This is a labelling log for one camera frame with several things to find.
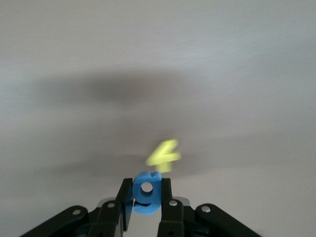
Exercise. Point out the blue foam small g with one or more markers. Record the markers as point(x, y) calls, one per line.
point(148, 207)

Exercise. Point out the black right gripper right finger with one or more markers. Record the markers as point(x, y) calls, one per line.
point(172, 219)

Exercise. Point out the brown table cover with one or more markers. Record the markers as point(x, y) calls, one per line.
point(158, 49)

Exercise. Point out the yellow foam letter K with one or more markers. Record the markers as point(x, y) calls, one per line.
point(163, 158)

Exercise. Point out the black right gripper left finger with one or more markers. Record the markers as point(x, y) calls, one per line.
point(108, 219)

